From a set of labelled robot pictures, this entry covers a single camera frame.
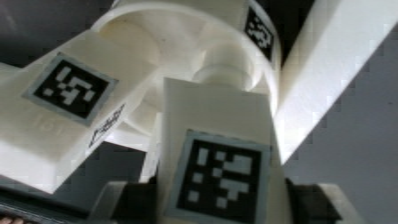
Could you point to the black keyboard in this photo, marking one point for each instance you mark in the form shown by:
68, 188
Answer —
32, 206

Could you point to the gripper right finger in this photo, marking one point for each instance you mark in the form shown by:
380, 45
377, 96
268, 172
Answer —
348, 213

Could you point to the white round stool seat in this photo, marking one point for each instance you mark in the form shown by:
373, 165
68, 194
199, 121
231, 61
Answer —
187, 32

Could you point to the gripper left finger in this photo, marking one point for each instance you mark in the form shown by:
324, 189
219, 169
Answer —
105, 205

